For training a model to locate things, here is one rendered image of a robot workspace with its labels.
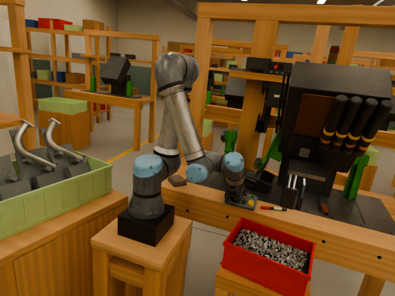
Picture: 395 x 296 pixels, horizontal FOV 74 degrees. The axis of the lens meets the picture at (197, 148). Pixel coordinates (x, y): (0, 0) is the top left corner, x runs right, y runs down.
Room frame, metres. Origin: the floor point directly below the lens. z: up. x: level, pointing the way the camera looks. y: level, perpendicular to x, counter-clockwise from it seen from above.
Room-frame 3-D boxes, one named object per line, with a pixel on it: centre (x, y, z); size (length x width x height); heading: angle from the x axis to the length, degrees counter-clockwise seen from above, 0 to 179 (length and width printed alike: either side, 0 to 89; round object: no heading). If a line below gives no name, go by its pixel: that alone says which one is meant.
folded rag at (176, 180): (1.35, 0.10, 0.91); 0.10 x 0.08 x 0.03; 31
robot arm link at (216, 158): (1.00, -0.06, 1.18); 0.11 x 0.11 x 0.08; 69
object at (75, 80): (6.57, 3.56, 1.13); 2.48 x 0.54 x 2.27; 76
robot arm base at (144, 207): (0.97, 0.19, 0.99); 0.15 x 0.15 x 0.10
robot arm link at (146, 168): (0.98, 0.19, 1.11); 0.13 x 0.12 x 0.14; 159
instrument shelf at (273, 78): (1.65, -0.61, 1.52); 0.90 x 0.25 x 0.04; 70
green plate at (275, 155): (1.38, -0.44, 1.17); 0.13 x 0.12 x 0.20; 70
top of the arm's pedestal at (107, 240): (0.97, 0.19, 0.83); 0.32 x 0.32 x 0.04; 72
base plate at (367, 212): (1.41, -0.53, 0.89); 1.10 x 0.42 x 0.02; 70
